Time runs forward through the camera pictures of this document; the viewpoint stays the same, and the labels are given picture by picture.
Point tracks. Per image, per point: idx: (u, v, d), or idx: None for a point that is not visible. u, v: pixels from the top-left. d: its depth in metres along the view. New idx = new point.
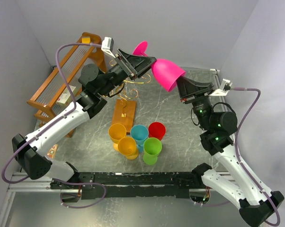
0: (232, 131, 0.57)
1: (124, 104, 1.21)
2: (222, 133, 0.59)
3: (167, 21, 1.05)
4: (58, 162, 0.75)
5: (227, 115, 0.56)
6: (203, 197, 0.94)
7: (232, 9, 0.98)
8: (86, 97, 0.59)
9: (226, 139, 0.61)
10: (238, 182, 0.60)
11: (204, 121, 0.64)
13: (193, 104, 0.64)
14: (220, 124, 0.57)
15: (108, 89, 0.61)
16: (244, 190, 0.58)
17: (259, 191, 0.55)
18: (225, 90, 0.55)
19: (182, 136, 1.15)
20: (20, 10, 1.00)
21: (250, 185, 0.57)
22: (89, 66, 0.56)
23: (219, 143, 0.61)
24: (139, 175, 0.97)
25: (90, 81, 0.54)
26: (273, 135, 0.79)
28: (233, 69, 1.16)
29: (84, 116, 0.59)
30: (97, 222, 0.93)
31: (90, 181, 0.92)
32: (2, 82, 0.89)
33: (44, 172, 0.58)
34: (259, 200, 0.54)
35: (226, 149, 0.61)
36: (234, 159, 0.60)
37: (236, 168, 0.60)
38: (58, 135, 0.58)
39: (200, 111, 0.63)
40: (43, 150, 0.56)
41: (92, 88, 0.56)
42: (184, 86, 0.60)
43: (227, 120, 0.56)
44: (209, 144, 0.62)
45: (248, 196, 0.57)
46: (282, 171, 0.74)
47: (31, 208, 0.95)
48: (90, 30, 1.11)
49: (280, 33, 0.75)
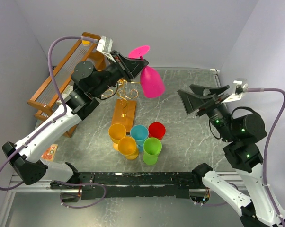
0: (260, 136, 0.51)
1: (124, 104, 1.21)
2: (249, 141, 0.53)
3: (167, 21, 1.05)
4: (55, 165, 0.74)
5: (252, 117, 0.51)
6: (203, 197, 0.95)
7: (232, 9, 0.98)
8: (77, 97, 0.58)
9: (257, 157, 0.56)
10: (255, 201, 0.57)
11: (226, 132, 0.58)
13: (209, 115, 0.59)
14: (243, 129, 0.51)
15: (101, 89, 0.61)
16: (258, 209, 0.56)
17: (275, 214, 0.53)
18: (238, 93, 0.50)
19: (182, 136, 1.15)
20: (20, 11, 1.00)
21: (268, 208, 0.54)
22: (83, 63, 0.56)
23: (249, 161, 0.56)
24: (139, 175, 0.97)
25: (83, 77, 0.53)
26: (273, 135, 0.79)
28: (233, 69, 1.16)
29: (74, 118, 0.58)
30: (97, 222, 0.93)
31: (90, 181, 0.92)
32: (2, 82, 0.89)
33: (40, 176, 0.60)
34: (272, 224, 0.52)
35: (255, 168, 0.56)
36: (260, 181, 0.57)
37: (259, 189, 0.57)
38: (48, 141, 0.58)
39: (216, 121, 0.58)
40: (34, 157, 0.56)
41: (85, 85, 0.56)
42: (189, 100, 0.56)
43: (253, 124, 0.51)
44: (237, 159, 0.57)
45: (260, 215, 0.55)
46: (282, 171, 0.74)
47: (30, 208, 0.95)
48: (90, 30, 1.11)
49: (280, 33, 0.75)
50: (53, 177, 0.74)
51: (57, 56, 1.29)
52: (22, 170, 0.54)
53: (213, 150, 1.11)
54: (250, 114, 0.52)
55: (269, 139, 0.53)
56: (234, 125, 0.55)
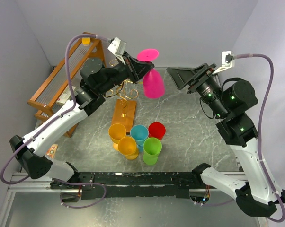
0: (250, 102, 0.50)
1: (124, 104, 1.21)
2: (240, 110, 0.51)
3: (166, 21, 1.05)
4: (57, 161, 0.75)
5: (242, 84, 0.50)
6: (203, 197, 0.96)
7: (232, 9, 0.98)
8: (84, 93, 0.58)
9: (252, 131, 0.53)
10: (250, 178, 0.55)
11: (217, 105, 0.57)
13: (200, 91, 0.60)
14: (233, 96, 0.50)
15: (107, 87, 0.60)
16: (253, 185, 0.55)
17: (271, 192, 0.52)
18: (229, 61, 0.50)
19: (182, 136, 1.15)
20: (20, 11, 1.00)
21: (264, 185, 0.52)
22: (92, 59, 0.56)
23: (244, 135, 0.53)
24: (139, 175, 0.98)
25: (92, 73, 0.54)
26: (274, 135, 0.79)
28: (233, 69, 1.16)
29: (81, 114, 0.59)
30: (97, 222, 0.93)
31: (90, 181, 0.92)
32: (2, 82, 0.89)
33: (45, 171, 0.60)
34: (268, 201, 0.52)
35: (250, 144, 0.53)
36: (255, 156, 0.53)
37: (253, 165, 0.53)
38: (56, 135, 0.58)
39: (208, 95, 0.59)
40: (41, 151, 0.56)
41: (93, 81, 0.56)
42: (178, 76, 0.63)
43: (242, 90, 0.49)
44: (231, 133, 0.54)
45: (256, 192, 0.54)
46: (283, 171, 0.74)
47: (30, 208, 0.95)
48: (90, 30, 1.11)
49: (280, 33, 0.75)
50: (55, 175, 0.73)
51: (57, 56, 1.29)
52: (31, 163, 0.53)
53: (213, 150, 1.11)
54: (238, 81, 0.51)
55: (263, 106, 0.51)
56: (225, 96, 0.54)
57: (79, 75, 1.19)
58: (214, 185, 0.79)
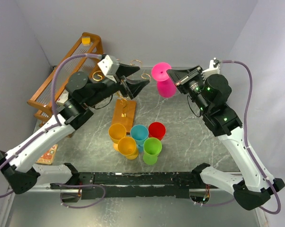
0: (225, 92, 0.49)
1: (124, 104, 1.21)
2: (218, 100, 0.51)
3: (166, 22, 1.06)
4: (49, 169, 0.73)
5: (215, 77, 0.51)
6: (203, 197, 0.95)
7: (232, 9, 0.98)
8: (71, 107, 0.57)
9: (235, 121, 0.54)
10: (241, 167, 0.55)
11: (201, 99, 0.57)
13: (188, 89, 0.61)
14: (208, 88, 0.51)
15: (95, 100, 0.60)
16: (244, 175, 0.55)
17: (262, 178, 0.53)
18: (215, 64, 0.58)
19: (182, 136, 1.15)
20: (20, 11, 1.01)
21: (254, 172, 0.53)
22: (78, 73, 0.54)
23: (227, 124, 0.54)
24: (139, 175, 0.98)
25: (76, 89, 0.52)
26: (274, 135, 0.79)
28: (233, 69, 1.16)
29: (66, 129, 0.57)
30: (97, 222, 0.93)
31: (90, 181, 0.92)
32: (3, 83, 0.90)
33: (29, 186, 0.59)
34: (260, 188, 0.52)
35: (234, 132, 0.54)
36: (241, 143, 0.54)
37: (241, 153, 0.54)
38: (40, 150, 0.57)
39: (196, 90, 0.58)
40: (25, 166, 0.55)
41: (78, 96, 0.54)
42: (176, 75, 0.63)
43: (216, 81, 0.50)
44: (215, 124, 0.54)
45: (249, 181, 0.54)
46: (284, 171, 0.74)
47: (30, 209, 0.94)
48: (90, 30, 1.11)
49: (280, 34, 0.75)
50: (50, 178, 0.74)
51: (57, 56, 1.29)
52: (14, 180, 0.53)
53: (213, 150, 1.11)
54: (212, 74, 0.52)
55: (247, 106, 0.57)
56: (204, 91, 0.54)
57: None
58: (214, 184, 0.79)
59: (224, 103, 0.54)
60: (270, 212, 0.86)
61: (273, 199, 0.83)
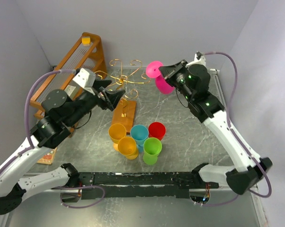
0: (204, 79, 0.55)
1: (124, 104, 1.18)
2: (200, 87, 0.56)
3: (166, 22, 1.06)
4: (40, 179, 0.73)
5: (195, 65, 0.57)
6: (203, 197, 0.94)
7: (232, 9, 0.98)
8: (47, 125, 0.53)
9: (218, 106, 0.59)
10: (227, 148, 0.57)
11: (186, 89, 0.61)
13: (176, 81, 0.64)
14: (190, 75, 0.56)
15: (75, 118, 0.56)
16: (232, 156, 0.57)
17: (247, 157, 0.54)
18: (199, 56, 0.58)
19: (182, 136, 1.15)
20: (20, 11, 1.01)
21: (239, 151, 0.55)
22: (57, 91, 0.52)
23: (210, 109, 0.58)
24: (139, 175, 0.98)
25: (54, 106, 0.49)
26: (274, 135, 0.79)
28: (233, 69, 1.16)
29: (41, 150, 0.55)
30: (97, 222, 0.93)
31: (90, 181, 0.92)
32: (2, 82, 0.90)
33: (14, 206, 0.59)
34: (247, 167, 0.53)
35: (217, 115, 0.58)
36: (224, 125, 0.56)
37: (226, 134, 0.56)
38: (16, 175, 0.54)
39: (181, 81, 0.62)
40: (2, 192, 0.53)
41: (56, 114, 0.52)
42: (165, 69, 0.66)
43: (196, 69, 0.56)
44: (199, 109, 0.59)
45: (236, 162, 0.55)
46: (283, 171, 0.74)
47: (30, 209, 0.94)
48: (90, 30, 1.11)
49: (280, 33, 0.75)
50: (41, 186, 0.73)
51: (57, 56, 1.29)
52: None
53: (213, 150, 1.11)
54: (194, 64, 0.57)
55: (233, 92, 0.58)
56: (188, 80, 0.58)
57: None
58: (212, 179, 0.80)
59: (206, 90, 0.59)
60: (270, 211, 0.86)
61: (273, 198, 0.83)
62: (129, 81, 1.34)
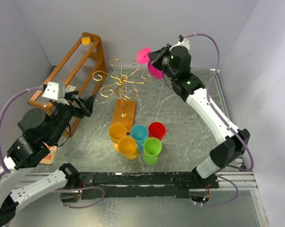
0: (186, 58, 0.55)
1: (124, 104, 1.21)
2: (181, 66, 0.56)
3: (167, 21, 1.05)
4: (36, 188, 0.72)
5: (177, 47, 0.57)
6: (203, 197, 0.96)
7: (232, 9, 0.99)
8: (23, 144, 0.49)
9: (199, 86, 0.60)
10: (207, 122, 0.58)
11: (169, 70, 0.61)
13: (160, 64, 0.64)
14: (172, 56, 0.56)
15: (55, 135, 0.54)
16: (212, 129, 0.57)
17: (226, 128, 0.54)
18: (181, 39, 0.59)
19: (182, 136, 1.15)
20: (20, 11, 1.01)
21: (218, 123, 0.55)
22: (35, 110, 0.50)
23: (191, 88, 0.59)
24: (139, 175, 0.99)
25: (31, 126, 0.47)
26: (274, 134, 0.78)
28: (233, 69, 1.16)
29: (20, 171, 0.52)
30: (97, 222, 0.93)
31: (90, 181, 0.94)
32: (2, 82, 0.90)
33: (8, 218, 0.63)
34: (225, 136, 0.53)
35: (197, 92, 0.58)
36: (204, 100, 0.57)
37: (205, 109, 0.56)
38: (2, 193, 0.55)
39: (164, 64, 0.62)
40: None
41: (33, 134, 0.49)
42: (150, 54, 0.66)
43: (178, 49, 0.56)
44: (181, 88, 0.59)
45: (216, 135, 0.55)
46: (284, 170, 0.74)
47: (30, 209, 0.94)
48: (90, 30, 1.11)
49: (280, 33, 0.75)
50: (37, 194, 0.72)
51: (57, 57, 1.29)
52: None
53: None
54: (176, 46, 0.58)
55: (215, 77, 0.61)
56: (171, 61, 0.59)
57: (78, 75, 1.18)
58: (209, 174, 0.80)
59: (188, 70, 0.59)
60: (270, 211, 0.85)
61: (273, 198, 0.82)
62: (129, 81, 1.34)
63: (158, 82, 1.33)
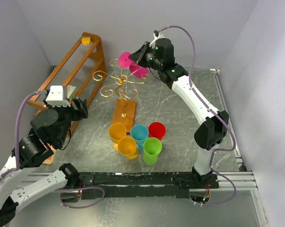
0: (168, 47, 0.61)
1: (124, 104, 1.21)
2: (165, 55, 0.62)
3: (167, 21, 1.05)
4: (35, 188, 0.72)
5: (161, 39, 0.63)
6: (203, 197, 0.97)
7: (232, 9, 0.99)
8: (28, 144, 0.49)
9: (183, 73, 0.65)
10: (190, 107, 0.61)
11: (155, 62, 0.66)
13: (145, 60, 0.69)
14: (156, 47, 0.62)
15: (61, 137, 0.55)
16: (195, 113, 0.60)
17: (206, 110, 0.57)
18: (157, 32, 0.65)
19: (182, 136, 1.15)
20: (20, 11, 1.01)
21: (199, 105, 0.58)
22: (48, 110, 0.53)
23: (176, 74, 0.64)
24: (139, 175, 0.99)
25: (44, 125, 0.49)
26: (274, 134, 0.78)
28: (232, 69, 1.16)
29: (23, 171, 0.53)
30: (97, 222, 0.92)
31: (90, 181, 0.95)
32: (2, 82, 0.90)
33: (8, 219, 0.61)
34: (205, 117, 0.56)
35: (181, 80, 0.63)
36: (187, 86, 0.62)
37: (187, 93, 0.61)
38: (2, 195, 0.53)
39: (150, 59, 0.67)
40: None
41: (44, 133, 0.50)
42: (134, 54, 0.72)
43: (161, 40, 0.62)
44: (166, 75, 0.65)
45: (198, 117, 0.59)
46: (284, 170, 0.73)
47: (30, 209, 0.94)
48: (90, 30, 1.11)
49: (279, 33, 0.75)
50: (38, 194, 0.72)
51: (57, 56, 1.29)
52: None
53: None
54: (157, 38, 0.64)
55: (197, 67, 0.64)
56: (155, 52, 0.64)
57: (78, 75, 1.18)
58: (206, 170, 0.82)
59: (172, 59, 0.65)
60: (270, 211, 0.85)
61: (273, 198, 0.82)
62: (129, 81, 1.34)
63: (158, 82, 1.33)
